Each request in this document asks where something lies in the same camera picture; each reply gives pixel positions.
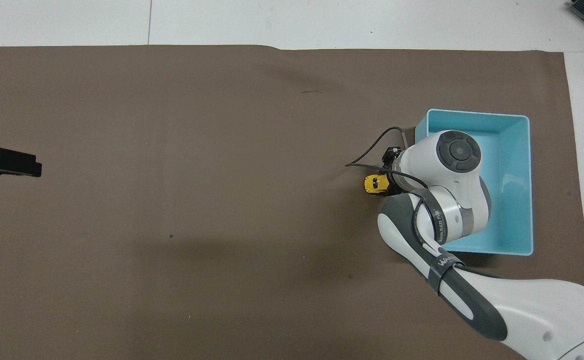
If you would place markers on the yellow toy beetle car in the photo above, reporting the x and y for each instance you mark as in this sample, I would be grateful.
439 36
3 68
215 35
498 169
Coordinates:
374 184

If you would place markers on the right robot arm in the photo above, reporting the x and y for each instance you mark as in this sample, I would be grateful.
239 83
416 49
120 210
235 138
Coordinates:
522 310

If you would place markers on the light blue plastic bin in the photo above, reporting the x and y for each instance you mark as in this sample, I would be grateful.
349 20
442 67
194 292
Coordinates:
514 200

